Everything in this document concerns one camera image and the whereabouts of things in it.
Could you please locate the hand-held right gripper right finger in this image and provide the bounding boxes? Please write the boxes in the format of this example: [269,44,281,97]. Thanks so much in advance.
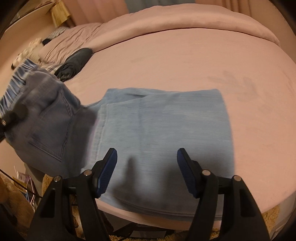
[177,148,271,241]

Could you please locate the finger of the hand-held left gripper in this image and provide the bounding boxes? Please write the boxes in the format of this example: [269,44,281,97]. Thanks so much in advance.
[0,104,28,142]

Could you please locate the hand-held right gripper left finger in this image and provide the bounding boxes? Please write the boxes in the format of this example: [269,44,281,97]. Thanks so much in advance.
[27,148,118,241]

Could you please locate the light blue denim pants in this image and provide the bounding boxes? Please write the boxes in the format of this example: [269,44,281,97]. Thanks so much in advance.
[0,58,235,222]

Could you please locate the white plush toy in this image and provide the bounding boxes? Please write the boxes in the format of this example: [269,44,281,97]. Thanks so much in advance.
[11,38,43,69]

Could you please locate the dark folded clothing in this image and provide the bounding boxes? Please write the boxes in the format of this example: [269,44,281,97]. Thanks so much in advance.
[54,47,94,81]

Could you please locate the striped cloth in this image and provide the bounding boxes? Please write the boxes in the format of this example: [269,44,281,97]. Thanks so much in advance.
[47,27,70,40]

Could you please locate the brown shaggy rug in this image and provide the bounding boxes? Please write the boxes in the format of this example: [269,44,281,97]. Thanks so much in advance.
[42,174,281,241]

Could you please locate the yellow woven item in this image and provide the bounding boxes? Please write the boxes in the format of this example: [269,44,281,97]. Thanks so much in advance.
[51,0,72,26]

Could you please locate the bed with pink sheet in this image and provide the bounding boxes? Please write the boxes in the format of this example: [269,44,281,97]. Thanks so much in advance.
[0,28,296,232]

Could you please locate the pink curtain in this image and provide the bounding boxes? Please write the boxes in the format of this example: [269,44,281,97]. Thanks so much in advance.
[195,0,266,14]
[72,0,127,25]

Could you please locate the pink duvet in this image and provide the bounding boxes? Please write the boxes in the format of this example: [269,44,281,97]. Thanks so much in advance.
[38,6,280,64]

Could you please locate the blue curtain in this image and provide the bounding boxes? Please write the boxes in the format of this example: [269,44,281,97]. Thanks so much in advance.
[126,0,197,13]

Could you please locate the black cable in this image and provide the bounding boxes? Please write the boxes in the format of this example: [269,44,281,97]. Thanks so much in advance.
[0,169,43,199]

